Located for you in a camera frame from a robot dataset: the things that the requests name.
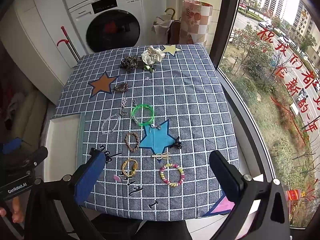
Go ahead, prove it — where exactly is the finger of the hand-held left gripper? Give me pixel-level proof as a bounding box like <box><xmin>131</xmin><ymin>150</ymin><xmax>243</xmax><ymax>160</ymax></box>
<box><xmin>2</xmin><ymin>137</ymin><xmax>23</xmax><ymax>155</ymax></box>
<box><xmin>17</xmin><ymin>146</ymin><xmax>49</xmax><ymax>168</ymax></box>

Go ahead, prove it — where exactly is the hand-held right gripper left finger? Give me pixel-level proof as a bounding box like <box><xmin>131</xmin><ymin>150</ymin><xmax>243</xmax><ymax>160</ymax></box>
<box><xmin>24</xmin><ymin>148</ymin><xmax>107</xmax><ymax>240</ymax></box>

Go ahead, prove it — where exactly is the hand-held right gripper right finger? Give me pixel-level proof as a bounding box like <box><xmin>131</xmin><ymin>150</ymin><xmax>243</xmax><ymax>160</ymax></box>
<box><xmin>209</xmin><ymin>150</ymin><xmax>292</xmax><ymax>240</ymax></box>

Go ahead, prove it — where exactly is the white tray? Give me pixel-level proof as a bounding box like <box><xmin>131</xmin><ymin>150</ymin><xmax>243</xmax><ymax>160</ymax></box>
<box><xmin>44</xmin><ymin>116</ymin><xmax>84</xmax><ymax>183</ymax></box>

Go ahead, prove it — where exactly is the clear crystal bracelet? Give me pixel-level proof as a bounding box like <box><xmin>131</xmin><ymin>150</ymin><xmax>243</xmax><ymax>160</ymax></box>
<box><xmin>100</xmin><ymin>113</ymin><xmax>125</xmax><ymax>135</ymax></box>

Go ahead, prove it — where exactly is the colourful candy bead bracelet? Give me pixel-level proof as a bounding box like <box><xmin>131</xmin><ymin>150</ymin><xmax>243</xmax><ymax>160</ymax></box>
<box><xmin>160</xmin><ymin>163</ymin><xmax>185</xmax><ymax>187</ymax></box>

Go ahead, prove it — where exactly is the green translucent bracelet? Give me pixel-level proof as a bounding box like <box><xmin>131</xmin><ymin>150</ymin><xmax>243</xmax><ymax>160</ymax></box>
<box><xmin>131</xmin><ymin>104</ymin><xmax>155</xmax><ymax>127</ymax></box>

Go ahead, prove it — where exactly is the thin silver chain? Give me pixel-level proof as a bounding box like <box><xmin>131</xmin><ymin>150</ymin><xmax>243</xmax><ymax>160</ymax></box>
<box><xmin>132</xmin><ymin>99</ymin><xmax>140</xmax><ymax>126</ymax></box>

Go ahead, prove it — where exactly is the person's left hand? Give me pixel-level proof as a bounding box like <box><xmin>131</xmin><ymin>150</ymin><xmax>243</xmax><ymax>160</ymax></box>
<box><xmin>0</xmin><ymin>204</ymin><xmax>25</xmax><ymax>225</ymax></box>

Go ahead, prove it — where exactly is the red lantern decoration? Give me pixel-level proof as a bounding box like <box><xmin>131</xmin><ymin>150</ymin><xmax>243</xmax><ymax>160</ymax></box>
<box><xmin>286</xmin><ymin>189</ymin><xmax>303</xmax><ymax>202</ymax></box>

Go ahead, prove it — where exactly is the gold hair clip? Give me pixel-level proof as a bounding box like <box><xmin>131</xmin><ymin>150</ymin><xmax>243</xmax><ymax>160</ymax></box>
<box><xmin>151</xmin><ymin>152</ymin><xmax>173</xmax><ymax>160</ymax></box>

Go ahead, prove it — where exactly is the blue grid tablecloth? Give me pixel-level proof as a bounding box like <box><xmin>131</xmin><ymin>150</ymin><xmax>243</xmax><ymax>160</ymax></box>
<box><xmin>54</xmin><ymin>44</ymin><xmax>240</xmax><ymax>222</ymax></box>

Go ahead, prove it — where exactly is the white cabinet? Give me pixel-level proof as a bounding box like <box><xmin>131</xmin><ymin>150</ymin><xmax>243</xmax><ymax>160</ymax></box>
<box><xmin>0</xmin><ymin>0</ymin><xmax>84</xmax><ymax>105</ymax></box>

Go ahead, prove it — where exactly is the leopard print scrunchie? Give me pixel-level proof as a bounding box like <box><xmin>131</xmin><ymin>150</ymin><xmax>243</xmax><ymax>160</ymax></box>
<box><xmin>120</xmin><ymin>56</ymin><xmax>139</xmax><ymax>70</ymax></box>

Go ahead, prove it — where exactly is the red window lettering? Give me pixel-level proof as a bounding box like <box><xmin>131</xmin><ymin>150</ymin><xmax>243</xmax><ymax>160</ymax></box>
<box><xmin>256</xmin><ymin>26</ymin><xmax>320</xmax><ymax>147</ymax></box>

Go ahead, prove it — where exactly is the white dotted scrunchie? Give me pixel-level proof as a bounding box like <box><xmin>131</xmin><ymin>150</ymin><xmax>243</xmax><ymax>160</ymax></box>
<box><xmin>141</xmin><ymin>45</ymin><xmax>164</xmax><ymax>66</ymax></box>

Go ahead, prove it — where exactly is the white washing machine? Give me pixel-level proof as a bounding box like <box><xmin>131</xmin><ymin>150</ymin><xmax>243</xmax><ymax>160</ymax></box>
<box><xmin>59</xmin><ymin>0</ymin><xmax>148</xmax><ymax>61</ymax></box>

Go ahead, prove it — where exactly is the dark chair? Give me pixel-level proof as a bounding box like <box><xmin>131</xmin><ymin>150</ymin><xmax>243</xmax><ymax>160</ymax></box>
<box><xmin>168</xmin><ymin>20</ymin><xmax>182</xmax><ymax>45</ymax></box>

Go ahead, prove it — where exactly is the white cloth bag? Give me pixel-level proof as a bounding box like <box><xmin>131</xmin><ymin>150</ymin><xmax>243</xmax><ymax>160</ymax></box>
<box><xmin>152</xmin><ymin>17</ymin><xmax>173</xmax><ymax>45</ymax></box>

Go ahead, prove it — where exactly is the checkered gift bag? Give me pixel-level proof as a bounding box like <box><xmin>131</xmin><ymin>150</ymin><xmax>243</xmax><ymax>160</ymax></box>
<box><xmin>179</xmin><ymin>0</ymin><xmax>213</xmax><ymax>46</ymax></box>

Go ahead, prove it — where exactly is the yellow hair tie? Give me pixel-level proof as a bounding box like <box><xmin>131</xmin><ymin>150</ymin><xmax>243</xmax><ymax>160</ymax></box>
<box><xmin>121</xmin><ymin>158</ymin><xmax>139</xmax><ymax>176</ymax></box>

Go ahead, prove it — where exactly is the brown braided hair tie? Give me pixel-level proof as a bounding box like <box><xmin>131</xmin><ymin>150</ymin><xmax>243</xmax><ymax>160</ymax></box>
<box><xmin>124</xmin><ymin>131</ymin><xmax>140</xmax><ymax>152</ymax></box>

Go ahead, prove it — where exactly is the black window frame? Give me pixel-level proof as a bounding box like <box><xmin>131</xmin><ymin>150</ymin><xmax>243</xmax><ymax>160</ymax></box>
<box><xmin>209</xmin><ymin>0</ymin><xmax>278</xmax><ymax>184</ymax></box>

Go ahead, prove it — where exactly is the umbrella with curved handle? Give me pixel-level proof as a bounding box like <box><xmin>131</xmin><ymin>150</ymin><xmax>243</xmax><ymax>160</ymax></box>
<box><xmin>164</xmin><ymin>7</ymin><xmax>176</xmax><ymax>21</ymax></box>

